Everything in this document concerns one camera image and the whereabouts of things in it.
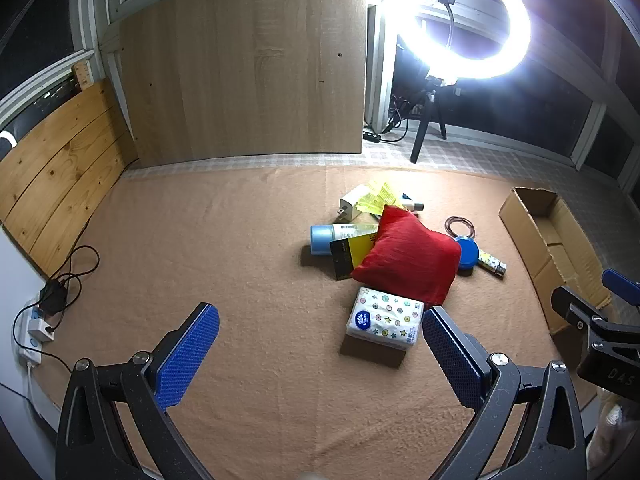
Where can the yellow and black card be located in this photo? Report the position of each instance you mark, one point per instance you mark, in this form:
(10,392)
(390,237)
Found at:
(345,260)

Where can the yellow plastic shuttlecock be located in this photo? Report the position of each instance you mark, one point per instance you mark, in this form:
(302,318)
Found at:
(385,195)

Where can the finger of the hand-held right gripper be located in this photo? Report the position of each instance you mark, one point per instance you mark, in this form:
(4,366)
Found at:
(580,310)
(620,285)

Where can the large light wooden board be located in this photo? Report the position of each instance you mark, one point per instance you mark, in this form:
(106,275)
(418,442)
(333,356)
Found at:
(240,60)

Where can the black power adapter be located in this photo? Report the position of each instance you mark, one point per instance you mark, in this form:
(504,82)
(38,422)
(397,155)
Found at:
(52,297)

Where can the blue round lid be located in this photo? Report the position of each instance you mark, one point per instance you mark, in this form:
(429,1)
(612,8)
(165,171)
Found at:
(469,255)

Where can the brown rubber band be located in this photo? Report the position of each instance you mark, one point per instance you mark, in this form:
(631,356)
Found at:
(446,226)

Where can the white wall charger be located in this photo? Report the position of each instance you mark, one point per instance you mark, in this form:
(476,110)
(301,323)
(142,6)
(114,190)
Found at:
(352,205)

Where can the black power strip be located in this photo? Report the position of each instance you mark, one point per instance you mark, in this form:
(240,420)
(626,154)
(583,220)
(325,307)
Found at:
(372,136)

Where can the white bottle with blue cap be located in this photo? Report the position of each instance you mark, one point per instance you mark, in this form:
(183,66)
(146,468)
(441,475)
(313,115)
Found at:
(322,240)

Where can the small patterned tube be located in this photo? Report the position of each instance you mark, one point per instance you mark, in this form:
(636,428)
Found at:
(490,261)

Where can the pink bottle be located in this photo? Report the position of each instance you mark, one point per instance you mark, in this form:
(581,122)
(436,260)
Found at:
(411,204)

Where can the pine plank panel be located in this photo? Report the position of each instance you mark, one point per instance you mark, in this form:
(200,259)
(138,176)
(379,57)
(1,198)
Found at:
(55,175)

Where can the person's right hand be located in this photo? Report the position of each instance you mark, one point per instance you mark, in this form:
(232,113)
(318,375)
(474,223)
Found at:
(616,420)

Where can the brown blanket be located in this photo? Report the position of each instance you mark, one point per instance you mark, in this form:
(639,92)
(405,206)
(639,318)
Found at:
(200,240)

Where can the black tripod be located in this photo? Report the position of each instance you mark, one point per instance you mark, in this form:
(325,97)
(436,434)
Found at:
(425,125)

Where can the patterned tissue pack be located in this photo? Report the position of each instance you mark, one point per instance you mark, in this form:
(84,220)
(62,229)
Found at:
(385,317)

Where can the small wooden strip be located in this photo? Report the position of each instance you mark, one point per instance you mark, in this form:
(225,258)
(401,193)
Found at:
(82,75)

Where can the white power strip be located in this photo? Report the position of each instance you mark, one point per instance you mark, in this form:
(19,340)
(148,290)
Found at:
(32,345)

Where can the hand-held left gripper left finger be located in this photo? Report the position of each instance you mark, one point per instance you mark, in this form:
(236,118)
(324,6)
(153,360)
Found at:
(187,355)

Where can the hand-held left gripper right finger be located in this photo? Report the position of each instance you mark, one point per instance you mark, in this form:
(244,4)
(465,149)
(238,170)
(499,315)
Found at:
(452,355)

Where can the cardboard box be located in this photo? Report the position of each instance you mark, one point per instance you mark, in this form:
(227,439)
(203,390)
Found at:
(530,220)

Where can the red pillow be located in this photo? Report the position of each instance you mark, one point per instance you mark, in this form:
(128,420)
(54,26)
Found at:
(405,255)

